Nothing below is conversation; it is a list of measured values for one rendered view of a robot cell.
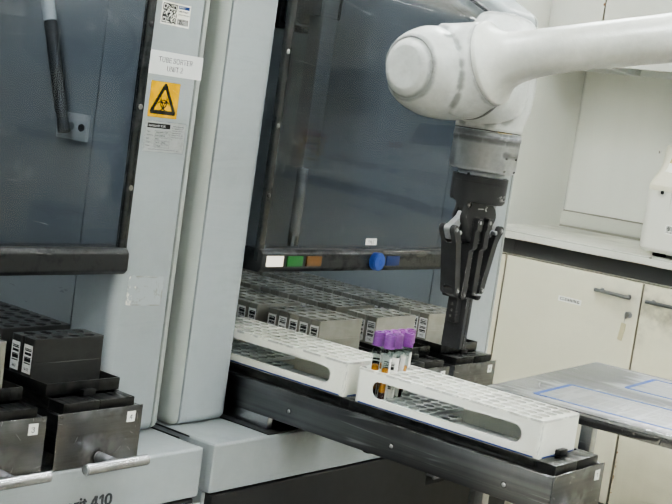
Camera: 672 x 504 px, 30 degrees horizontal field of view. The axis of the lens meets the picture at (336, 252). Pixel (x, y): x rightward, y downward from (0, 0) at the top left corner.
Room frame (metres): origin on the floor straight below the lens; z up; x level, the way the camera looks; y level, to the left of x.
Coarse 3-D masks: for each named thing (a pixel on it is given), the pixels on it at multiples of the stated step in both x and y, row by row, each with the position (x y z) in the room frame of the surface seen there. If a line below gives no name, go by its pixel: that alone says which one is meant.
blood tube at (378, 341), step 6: (378, 330) 1.72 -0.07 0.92; (378, 336) 1.70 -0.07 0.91; (384, 336) 1.71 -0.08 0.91; (378, 342) 1.70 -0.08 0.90; (378, 348) 1.71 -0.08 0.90; (372, 354) 1.71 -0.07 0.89; (378, 354) 1.71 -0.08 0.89; (372, 360) 1.71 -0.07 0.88; (378, 360) 1.71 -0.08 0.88; (372, 366) 1.71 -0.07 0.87; (378, 366) 1.71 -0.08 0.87
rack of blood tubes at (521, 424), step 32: (416, 384) 1.66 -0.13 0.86; (448, 384) 1.68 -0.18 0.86; (416, 416) 1.65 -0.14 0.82; (448, 416) 1.72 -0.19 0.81; (480, 416) 1.70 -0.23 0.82; (512, 416) 1.56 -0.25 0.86; (544, 416) 1.58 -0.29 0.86; (576, 416) 1.60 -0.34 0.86; (512, 448) 1.56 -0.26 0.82; (544, 448) 1.54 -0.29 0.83
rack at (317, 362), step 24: (240, 336) 1.86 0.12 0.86; (264, 336) 1.85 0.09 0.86; (288, 336) 1.87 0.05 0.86; (312, 336) 1.90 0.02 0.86; (240, 360) 1.85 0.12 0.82; (264, 360) 1.86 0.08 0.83; (288, 360) 1.92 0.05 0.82; (312, 360) 1.77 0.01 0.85; (336, 360) 1.74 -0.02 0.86; (360, 360) 1.76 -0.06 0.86; (312, 384) 1.76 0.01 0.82; (336, 384) 1.74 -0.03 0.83
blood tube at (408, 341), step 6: (408, 336) 1.73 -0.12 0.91; (414, 336) 1.73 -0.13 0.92; (408, 342) 1.73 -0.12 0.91; (402, 348) 1.73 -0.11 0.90; (408, 348) 1.73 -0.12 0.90; (402, 354) 1.73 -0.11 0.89; (408, 354) 1.73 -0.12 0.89; (402, 360) 1.73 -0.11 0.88; (408, 360) 1.73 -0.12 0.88; (402, 366) 1.73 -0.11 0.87; (396, 390) 1.73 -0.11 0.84; (402, 390) 1.73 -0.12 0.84; (396, 396) 1.73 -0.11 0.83
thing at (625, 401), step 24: (504, 384) 1.96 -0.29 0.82; (528, 384) 1.99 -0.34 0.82; (552, 384) 2.02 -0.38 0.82; (576, 384) 2.05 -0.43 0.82; (600, 384) 2.08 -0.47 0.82; (624, 384) 2.11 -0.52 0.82; (648, 384) 2.14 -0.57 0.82; (576, 408) 1.86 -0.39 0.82; (600, 408) 1.88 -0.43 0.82; (624, 408) 1.91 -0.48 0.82; (648, 408) 1.94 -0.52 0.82; (624, 432) 1.80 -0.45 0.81; (648, 432) 1.78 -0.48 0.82
